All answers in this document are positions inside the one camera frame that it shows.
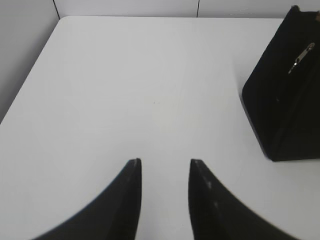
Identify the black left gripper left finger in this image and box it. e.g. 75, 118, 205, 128
38, 158, 142, 240

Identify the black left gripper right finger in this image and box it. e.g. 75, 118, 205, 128
188, 159, 293, 240

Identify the black bag with tan handles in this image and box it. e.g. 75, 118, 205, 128
241, 5, 320, 162

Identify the silver zipper pull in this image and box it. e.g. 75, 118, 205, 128
288, 42, 315, 74

